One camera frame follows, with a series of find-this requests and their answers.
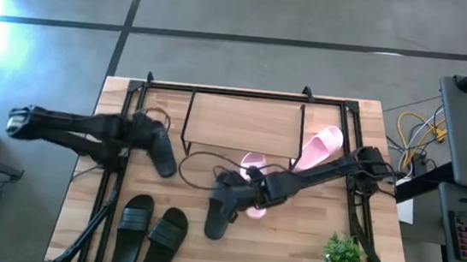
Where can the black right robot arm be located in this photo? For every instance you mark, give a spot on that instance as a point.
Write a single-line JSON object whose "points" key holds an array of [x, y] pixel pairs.
{"points": [[320, 171]]}

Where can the black slide sandal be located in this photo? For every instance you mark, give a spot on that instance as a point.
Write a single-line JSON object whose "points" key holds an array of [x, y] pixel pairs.
{"points": [[166, 159], [165, 240], [132, 233], [216, 224]]}

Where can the black metal rig frame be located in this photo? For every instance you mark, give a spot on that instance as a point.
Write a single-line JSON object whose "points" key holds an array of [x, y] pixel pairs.
{"points": [[245, 93]]}

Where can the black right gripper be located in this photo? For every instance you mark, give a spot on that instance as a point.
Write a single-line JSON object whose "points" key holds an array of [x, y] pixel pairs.
{"points": [[248, 196]]}

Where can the white paper sheet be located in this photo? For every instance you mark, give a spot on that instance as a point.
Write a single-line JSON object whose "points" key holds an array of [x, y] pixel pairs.
{"points": [[405, 208]]}

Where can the pink slide sandal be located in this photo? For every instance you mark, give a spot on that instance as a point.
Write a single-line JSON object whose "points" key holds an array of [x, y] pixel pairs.
{"points": [[253, 161], [322, 146]]}

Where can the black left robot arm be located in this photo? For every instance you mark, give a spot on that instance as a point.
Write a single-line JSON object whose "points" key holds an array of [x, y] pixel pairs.
{"points": [[71, 124]]}

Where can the wooden shelf black metal legs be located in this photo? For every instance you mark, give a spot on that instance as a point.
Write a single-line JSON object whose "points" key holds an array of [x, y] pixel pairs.
{"points": [[243, 123]]}

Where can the black desk bar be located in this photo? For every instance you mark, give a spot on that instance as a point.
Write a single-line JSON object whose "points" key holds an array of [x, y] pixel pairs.
{"points": [[426, 182]]}

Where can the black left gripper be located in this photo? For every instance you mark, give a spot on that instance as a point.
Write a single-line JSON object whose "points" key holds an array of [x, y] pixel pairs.
{"points": [[144, 130]]}

